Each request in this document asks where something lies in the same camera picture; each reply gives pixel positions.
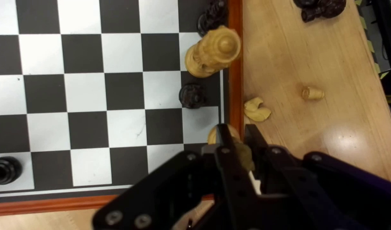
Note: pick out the dark chess piece lying front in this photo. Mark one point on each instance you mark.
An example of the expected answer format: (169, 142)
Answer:
(313, 9)

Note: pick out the broken light chess fragment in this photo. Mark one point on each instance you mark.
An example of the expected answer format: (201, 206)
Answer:
(256, 111)

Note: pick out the chess board with red frame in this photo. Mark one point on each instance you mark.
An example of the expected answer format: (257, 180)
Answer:
(90, 96)

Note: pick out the tall dark chess piece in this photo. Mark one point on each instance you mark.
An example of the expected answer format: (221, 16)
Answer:
(212, 17)

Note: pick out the light brown chess piece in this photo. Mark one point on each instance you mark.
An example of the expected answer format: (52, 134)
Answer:
(243, 151)

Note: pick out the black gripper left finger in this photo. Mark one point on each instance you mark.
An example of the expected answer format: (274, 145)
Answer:
(225, 143)

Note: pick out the small light chess fragment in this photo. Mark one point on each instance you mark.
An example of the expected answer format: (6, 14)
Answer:
(312, 94)

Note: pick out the dark chess pawn on board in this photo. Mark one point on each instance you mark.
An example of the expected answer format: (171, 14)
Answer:
(192, 96)

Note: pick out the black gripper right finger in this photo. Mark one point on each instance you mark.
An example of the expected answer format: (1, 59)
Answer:
(254, 140)

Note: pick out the light chess king on board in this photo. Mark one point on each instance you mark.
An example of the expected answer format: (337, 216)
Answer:
(213, 53)

